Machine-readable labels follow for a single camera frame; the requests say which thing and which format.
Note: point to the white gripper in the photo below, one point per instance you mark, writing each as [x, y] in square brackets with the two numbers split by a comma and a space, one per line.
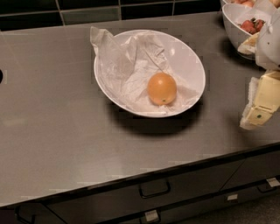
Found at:
[269, 46]

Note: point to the orange fruit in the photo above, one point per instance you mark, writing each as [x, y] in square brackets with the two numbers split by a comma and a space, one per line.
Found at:
[162, 89]

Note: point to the white bowl with strawberries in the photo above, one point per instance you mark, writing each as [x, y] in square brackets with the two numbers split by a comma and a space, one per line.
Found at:
[235, 14]

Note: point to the large white bowl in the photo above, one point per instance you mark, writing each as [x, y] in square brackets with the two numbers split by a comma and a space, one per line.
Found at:
[186, 62]

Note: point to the white bowl at back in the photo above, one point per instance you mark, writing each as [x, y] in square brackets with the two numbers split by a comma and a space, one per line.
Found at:
[249, 3]

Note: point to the red strawberries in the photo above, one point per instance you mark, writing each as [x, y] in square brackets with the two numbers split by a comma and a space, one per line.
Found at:
[253, 25]

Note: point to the right dark drawer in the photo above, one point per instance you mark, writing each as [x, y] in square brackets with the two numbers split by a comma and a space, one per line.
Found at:
[254, 169]

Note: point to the black drawer handle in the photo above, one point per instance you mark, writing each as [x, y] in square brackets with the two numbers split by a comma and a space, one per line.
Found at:
[154, 188]

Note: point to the dark drawer with handle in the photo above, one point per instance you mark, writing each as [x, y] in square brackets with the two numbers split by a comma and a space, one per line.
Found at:
[110, 205]

